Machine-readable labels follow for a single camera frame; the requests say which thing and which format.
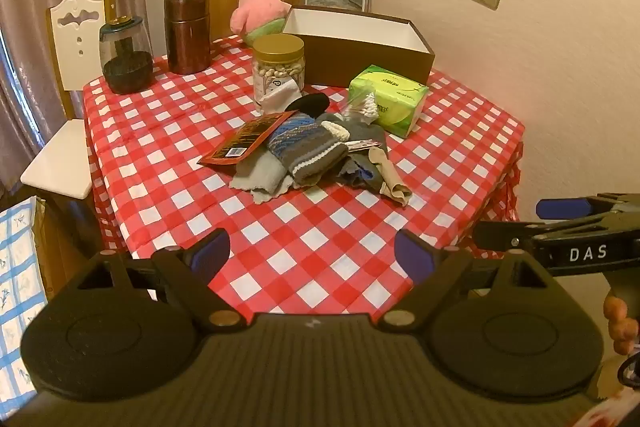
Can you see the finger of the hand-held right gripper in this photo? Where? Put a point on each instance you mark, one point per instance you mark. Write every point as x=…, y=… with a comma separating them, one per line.
x=560, y=208
x=500, y=234

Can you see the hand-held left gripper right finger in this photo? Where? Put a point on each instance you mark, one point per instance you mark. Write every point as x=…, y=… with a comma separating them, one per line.
x=410, y=252

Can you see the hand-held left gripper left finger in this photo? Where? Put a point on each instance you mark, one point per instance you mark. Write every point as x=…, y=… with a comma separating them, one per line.
x=210, y=252

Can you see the light green towel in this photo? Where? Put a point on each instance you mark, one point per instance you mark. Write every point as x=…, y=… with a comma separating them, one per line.
x=257, y=172

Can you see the white packet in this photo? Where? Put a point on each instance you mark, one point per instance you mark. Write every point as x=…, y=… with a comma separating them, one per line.
x=362, y=144

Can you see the dark grey scalloped cloth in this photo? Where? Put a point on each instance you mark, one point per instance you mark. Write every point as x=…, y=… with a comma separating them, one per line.
x=360, y=133

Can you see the brown cardboard box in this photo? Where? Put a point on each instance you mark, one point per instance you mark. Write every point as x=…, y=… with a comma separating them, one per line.
x=360, y=42

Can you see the person's right hand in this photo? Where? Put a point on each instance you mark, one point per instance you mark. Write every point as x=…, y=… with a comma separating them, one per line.
x=617, y=322

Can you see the beige stocking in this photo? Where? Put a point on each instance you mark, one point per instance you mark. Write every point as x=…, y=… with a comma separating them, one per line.
x=390, y=177

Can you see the orange-black snack packet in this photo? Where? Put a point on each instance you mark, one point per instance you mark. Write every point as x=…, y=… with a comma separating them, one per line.
x=245, y=139

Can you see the red white checked tablecloth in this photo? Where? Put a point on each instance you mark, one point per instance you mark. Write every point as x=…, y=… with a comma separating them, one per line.
x=175, y=132

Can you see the striped knitted sock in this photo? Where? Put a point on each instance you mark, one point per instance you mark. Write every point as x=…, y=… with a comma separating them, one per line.
x=305, y=147

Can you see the cream knitted item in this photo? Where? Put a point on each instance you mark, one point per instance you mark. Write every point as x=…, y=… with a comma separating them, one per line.
x=335, y=129

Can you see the green tissue pack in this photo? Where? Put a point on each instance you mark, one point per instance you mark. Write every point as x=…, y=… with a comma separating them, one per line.
x=390, y=99

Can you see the bag of cotton swabs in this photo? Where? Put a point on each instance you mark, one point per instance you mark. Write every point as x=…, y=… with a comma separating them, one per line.
x=362, y=104

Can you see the plain cardboard carton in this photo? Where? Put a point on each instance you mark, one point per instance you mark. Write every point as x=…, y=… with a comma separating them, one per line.
x=45, y=247

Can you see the white face mask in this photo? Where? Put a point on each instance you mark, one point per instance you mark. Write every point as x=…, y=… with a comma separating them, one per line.
x=277, y=99

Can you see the black pouch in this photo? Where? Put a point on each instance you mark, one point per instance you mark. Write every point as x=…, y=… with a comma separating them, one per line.
x=312, y=103

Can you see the blue white checked cloth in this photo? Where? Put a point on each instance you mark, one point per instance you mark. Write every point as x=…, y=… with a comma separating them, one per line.
x=15, y=282

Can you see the plastic nut jar gold lid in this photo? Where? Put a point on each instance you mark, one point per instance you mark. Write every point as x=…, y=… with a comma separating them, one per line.
x=277, y=62

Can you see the glass jar dark contents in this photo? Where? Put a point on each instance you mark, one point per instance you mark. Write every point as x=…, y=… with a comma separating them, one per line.
x=125, y=57

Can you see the brown metal canister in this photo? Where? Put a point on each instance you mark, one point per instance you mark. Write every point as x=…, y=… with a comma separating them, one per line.
x=186, y=32

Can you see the white wooden chair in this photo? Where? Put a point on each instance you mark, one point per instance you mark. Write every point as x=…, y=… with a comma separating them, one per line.
x=75, y=52

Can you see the pink starfish plush toy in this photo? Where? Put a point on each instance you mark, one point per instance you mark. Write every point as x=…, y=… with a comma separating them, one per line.
x=257, y=7

